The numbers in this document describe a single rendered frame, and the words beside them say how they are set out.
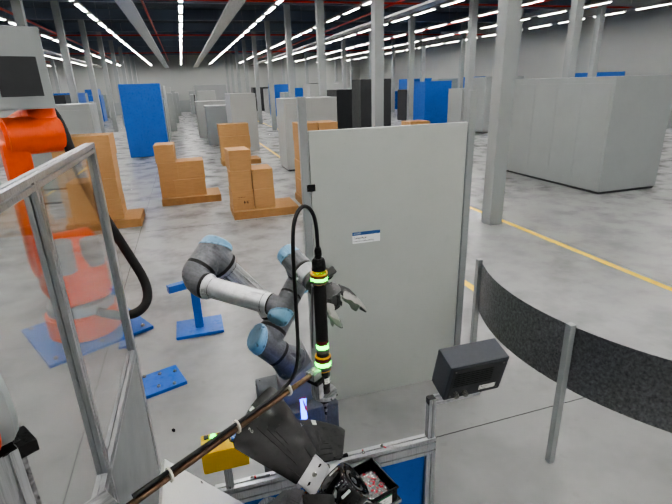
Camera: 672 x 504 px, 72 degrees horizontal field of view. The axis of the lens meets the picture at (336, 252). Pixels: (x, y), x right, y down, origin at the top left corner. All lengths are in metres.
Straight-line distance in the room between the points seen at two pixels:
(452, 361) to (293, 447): 0.79
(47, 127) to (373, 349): 3.34
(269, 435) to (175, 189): 9.18
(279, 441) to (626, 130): 10.20
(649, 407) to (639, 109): 8.68
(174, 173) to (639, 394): 9.01
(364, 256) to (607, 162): 8.13
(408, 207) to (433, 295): 0.74
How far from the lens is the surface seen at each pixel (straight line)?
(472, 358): 1.94
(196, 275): 1.73
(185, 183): 10.30
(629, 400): 2.99
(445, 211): 3.38
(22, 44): 4.71
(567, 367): 3.04
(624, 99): 10.82
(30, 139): 4.78
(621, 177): 11.18
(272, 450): 1.35
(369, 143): 3.05
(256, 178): 8.65
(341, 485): 1.39
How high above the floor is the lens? 2.26
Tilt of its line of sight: 20 degrees down
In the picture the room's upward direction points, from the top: 2 degrees counter-clockwise
